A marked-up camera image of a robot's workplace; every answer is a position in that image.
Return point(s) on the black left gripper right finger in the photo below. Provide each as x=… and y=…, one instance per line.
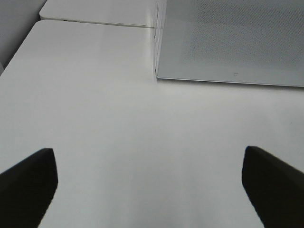
x=274, y=188

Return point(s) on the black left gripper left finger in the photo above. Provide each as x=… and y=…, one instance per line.
x=27, y=189

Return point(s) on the white microwave oven body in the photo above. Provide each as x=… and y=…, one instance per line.
x=158, y=21

